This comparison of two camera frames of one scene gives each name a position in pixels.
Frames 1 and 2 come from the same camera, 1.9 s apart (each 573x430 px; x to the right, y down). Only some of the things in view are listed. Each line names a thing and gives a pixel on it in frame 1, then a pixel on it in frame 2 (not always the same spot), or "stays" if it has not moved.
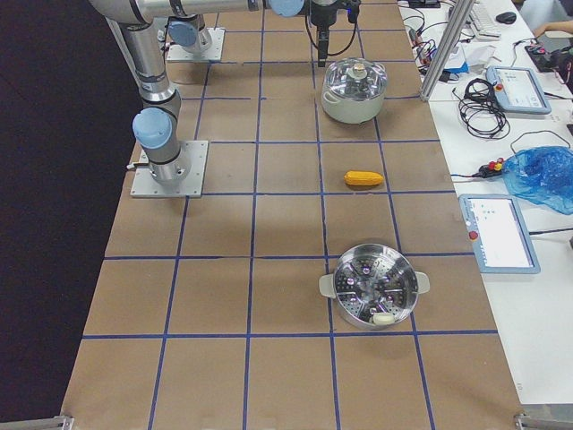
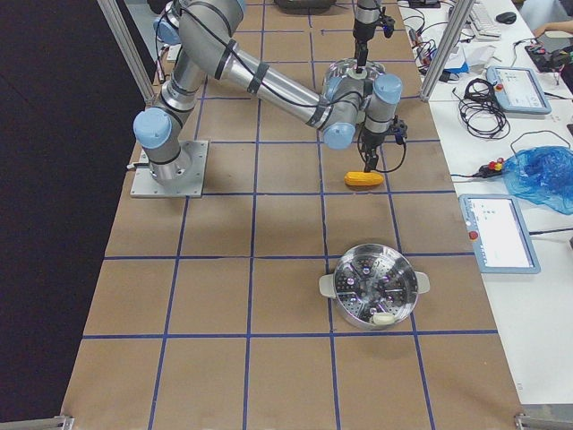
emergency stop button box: [491, 168] stays
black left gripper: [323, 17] -> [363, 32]
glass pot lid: [355, 77] stays
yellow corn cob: [363, 177] stays
